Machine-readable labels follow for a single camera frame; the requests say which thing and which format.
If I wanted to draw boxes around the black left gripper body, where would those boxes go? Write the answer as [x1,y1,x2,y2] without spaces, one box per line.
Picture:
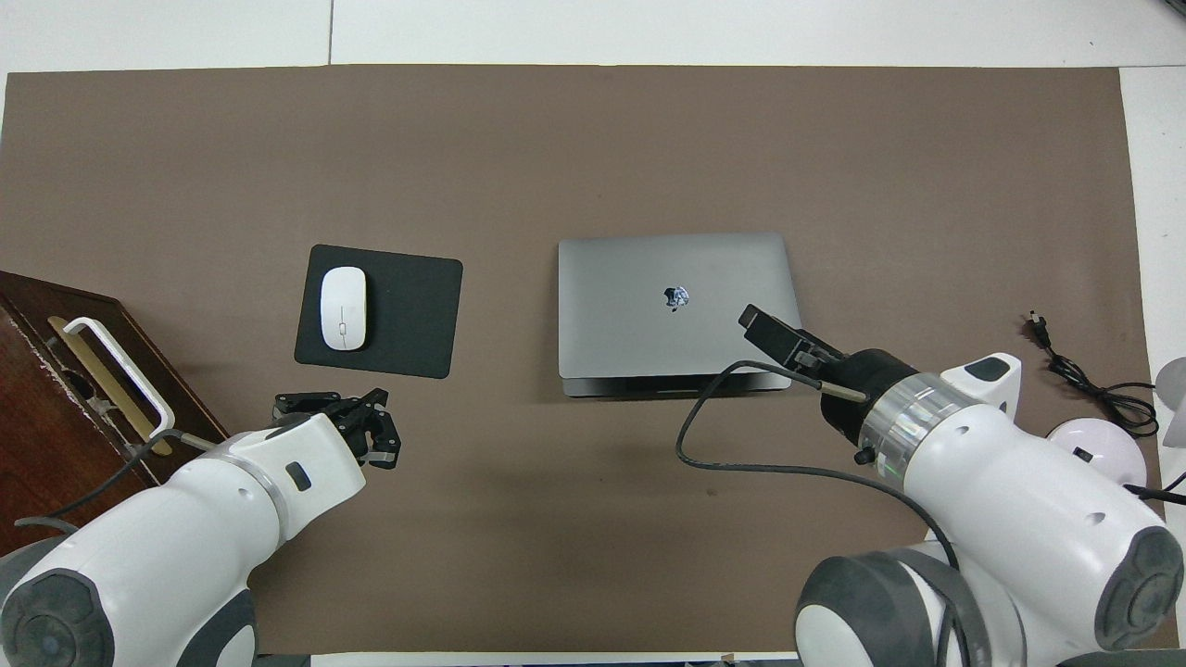
[329,389,401,459]

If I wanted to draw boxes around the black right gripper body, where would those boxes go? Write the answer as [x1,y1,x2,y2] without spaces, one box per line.
[792,335,918,464]

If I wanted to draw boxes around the grey aluminium laptop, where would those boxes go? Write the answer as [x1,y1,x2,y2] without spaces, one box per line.
[557,232,805,399]

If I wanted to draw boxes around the white computer mouse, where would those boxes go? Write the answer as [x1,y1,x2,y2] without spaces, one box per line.
[320,266,370,352]

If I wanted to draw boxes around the black mouse pad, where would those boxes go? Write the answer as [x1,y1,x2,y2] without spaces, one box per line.
[294,244,464,380]

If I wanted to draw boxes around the white round lamp base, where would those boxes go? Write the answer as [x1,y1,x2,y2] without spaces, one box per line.
[1045,417,1150,492]

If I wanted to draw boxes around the large brown table mat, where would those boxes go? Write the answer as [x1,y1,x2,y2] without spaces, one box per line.
[0,65,1180,654]

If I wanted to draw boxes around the dark brown wooden box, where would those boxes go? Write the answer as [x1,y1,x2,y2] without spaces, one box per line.
[0,271,233,557]

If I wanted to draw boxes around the white box handle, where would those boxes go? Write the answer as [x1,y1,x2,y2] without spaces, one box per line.
[62,316,177,442]

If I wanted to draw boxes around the gold metal handle plate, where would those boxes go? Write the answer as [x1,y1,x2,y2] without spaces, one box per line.
[46,315,174,458]

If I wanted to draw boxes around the black power cable with plug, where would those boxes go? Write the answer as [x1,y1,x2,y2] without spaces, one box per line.
[1024,313,1161,438]

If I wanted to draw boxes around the grey left arm cable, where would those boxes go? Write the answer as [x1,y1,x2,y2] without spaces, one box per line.
[13,428,219,531]

